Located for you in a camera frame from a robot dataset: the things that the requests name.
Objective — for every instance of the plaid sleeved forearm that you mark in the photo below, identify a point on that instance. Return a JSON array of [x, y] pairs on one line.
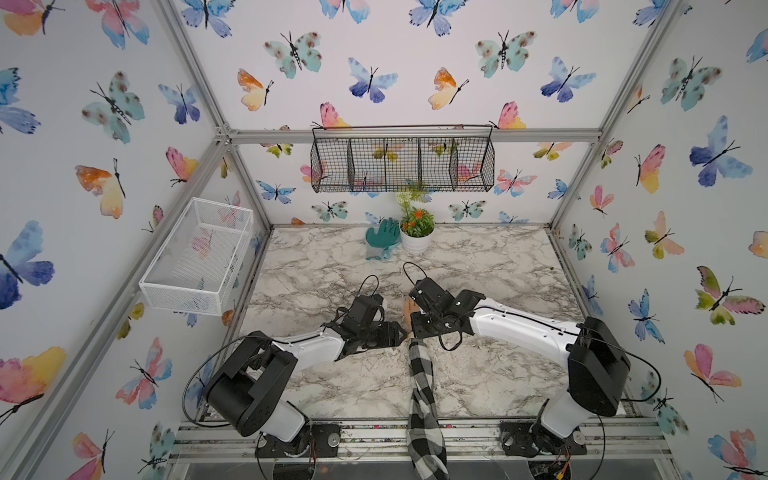
[[424, 437]]

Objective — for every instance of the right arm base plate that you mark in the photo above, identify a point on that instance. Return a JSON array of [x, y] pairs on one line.
[[529, 439]]

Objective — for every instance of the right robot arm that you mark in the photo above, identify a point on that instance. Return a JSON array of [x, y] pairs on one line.
[[597, 367]]

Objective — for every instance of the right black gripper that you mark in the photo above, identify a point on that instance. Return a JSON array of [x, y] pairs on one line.
[[415, 325]]

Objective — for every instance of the white mesh wall basket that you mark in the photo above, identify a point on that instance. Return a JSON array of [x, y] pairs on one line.
[[196, 265]]

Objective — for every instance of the black wire wall basket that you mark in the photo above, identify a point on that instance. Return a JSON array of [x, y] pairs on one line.
[[393, 159]]

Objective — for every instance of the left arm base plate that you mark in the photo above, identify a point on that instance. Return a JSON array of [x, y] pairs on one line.
[[321, 440]]

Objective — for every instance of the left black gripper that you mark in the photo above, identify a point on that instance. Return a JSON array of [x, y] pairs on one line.
[[390, 334]]

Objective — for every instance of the mannequin hand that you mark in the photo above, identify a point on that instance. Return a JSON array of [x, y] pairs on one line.
[[409, 308]]

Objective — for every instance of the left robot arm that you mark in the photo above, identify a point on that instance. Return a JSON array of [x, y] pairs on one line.
[[247, 389]]

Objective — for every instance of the potted plant white pot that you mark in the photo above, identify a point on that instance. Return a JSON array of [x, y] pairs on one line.
[[416, 224]]

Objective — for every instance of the green hand shaped holder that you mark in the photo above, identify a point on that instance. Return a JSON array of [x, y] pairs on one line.
[[381, 240]]

